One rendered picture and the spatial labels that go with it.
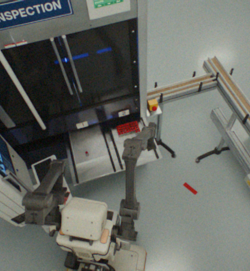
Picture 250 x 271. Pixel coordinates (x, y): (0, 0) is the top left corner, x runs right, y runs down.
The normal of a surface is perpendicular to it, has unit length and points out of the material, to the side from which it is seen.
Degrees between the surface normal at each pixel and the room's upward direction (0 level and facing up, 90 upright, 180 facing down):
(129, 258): 0
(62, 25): 90
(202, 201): 0
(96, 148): 0
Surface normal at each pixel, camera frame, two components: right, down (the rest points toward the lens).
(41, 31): 0.29, 0.80
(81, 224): -0.19, 0.26
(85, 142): -0.07, -0.53
